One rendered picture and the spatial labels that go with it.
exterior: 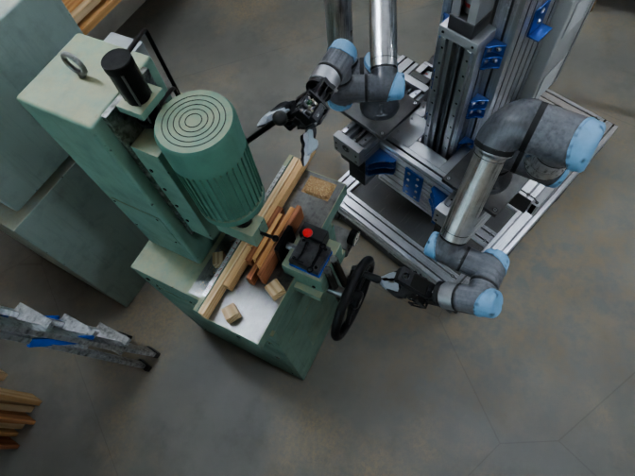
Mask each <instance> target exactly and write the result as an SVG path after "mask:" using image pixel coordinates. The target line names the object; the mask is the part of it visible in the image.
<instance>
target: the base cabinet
mask: <svg viewBox="0 0 635 476"><path fill-rule="evenodd" d="M144 279H145V278H144ZM145 280H146V281H147V282H149V283H150V284H151V285H152V286H153V287H154V288H156V289H157V290H158V291H159V292H160V293H161V294H163V295H164V296H165V297H166V298H168V299H169V300H170V301H171V302H172V303H173V304H175V305H176V306H177V307H178V308H179V309H180V310H182V311H183V312H184V313H185V314H186V315H188V316H189V317H190V318H191V319H192V320H193V321H195V322H196V323H197V324H198V325H199V326H200V327H201V328H202V329H203V330H205V331H207V332H210V333H212V334H214V335H216V336H218V337H220V338H222V339H224V340H226V341H228V342H229V343H231V344H233V345H235V346H237V347H239V348H241V349H243V350H245V351H247V352H249V353H251V354H253V355H255V356H257V357H259V358H261V359H263V360H265V361H266V362H268V363H270V364H272V365H274V366H276V367H278V368H280V369H282V370H284V371H286V372H288V373H290V374H292V375H294V376H296V377H298V378H300V379H301V380H304V379H305V377H306V375H307V373H308V371H309V369H310V367H311V365H312V363H313V362H314V360H315V358H316V356H317V354H318V351H319V349H320V347H321V345H322V343H323V341H324V339H325V336H326V334H327V332H328V330H329V329H330V327H331V325H332V323H333V319H334V316H335V310H336V308H337V305H338V302H337V300H336V298H335V296H333V295H331V294H329V293H326V294H325V296H324V298H323V300H322V301H319V300H317V299H314V298H312V297H309V296H307V295H303V297H302V299H301V301H300V304H299V305H298V307H297V309H296V311H295V313H294V314H293V316H292V318H291V319H290V321H289V323H288V325H287V327H286V329H285V331H284V333H283V335H282V337H281V339H280V341H279V343H278V344H276V343H274V342H272V341H270V340H268V339H267V340H266V343H265V345H264V347H263V348H262V349H260V348H257V347H255V346H253V345H252V344H250V343H248V342H246V341H244V340H242V339H240V338H238V337H236V336H234V335H232V334H230V333H228V332H226V331H223V330H221V329H219V328H218V327H216V326H214V325H212V324H210V323H209V322H207V321H205V320H204V319H203V318H202V317H200V316H199V315H198V314H197V313H196V312H195V311H194V310H193V309H194V307H195V306H196V303H195V302H193V301H191V300H189V299H187V298H185V297H182V296H180V295H178V294H176V293H174V292H172V291H170V290H168V289H166V288H164V287H162V286H160V285H159V284H157V283H155V282H153V281H151V280H147V279H145Z"/></svg>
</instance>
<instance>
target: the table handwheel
mask: <svg viewBox="0 0 635 476"><path fill-rule="evenodd" d="M374 266H375V261H374V259H373V257H372V256H366V257H364V258H363V259H362V260H361V261H360V263H359V264H358V265H357V266H356V267H355V269H354V271H353V272H352V275H351V277H350V279H349V281H348V283H347V285H346V287H345V288H344V287H341V286H339V285H338V288H337V289H336V290H333V289H332V288H331V286H329V288H328V290H327V292H326V293H329V294H331V295H333V296H335V297H338V298H340V300H339V302H338V305H337V308H336V310H335V316H334V319H333V323H332V327H331V336H332V338H333V340H335V341H339V340H341V339H342V338H343V337H344V336H345V335H346V333H347V332H348V330H349V329H350V327H351V325H352V323H353V321H354V319H355V318H356V316H357V314H358V312H359V310H360V308H361V306H362V303H363V301H364V299H365V296H366V294H367V291H368V289H369V285H370V282H371V280H368V279H367V278H365V277H363V276H362V275H363V273H364V272H365V271H367V272H370V273H373V271H374ZM348 306H349V309H348V313H347V317H346V319H345V321H344V322H343V324H342V321H343V318H344V315H345V313H346V310H347V307H348ZM341 325H342V326H341Z"/></svg>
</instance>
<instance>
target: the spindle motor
mask: <svg viewBox="0 0 635 476"><path fill-rule="evenodd" d="M154 138H155V141H156V144H157V145H158V147H159V148H160V150H161V151H162V152H163V154H164V156H165V157H166V159H167V161H168V162H169V164H170V165H171V167H172V168H173V170H174V171H175V173H176V174H177V176H178V177H179V179H180V181H181V183H182V184H183V186H184V187H185V189H186V190H187V192H188V193H189V195H190V196H191V197H192V199H193V200H194V202H195V203H196V205H197V207H198V208H199V210H200V212H201V213H202V215H203V216H204V217H205V218H206V219H207V220H208V221H209V222H210V223H212V224H214V225H217V226H219V227H236V226H239V225H242V224H244V223H246V222H248V221H249V220H250V219H252V218H253V217H254V216H255V215H256V214H257V213H258V212H259V211H260V210H261V208H262V206H263V204H264V200H265V188H264V185H263V182H262V181H261V178H260V175H259V173H258V170H257V167H256V165H255V162H254V159H253V157H252V155H251V152H250V149H249V145H248V142H247V139H246V136H245V133H244V131H243V129H242V126H241V124H240V121H239V118H238V115H237V113H236V110H235V108H234V106H233V104H232V103H231V102H230V101H229V100H228V99H227V98H226V97H224V96H222V95H221V94H219V93H215V92H212V91H206V90H197V91H191V92H187V93H182V94H180V95H178V96H176V97H174V98H173V99H171V100H170V101H169V102H167V103H166V104H165V105H164V106H163V108H162V109H161V110H160V112H159V113H158V115H157V118H156V120H155V125H154Z"/></svg>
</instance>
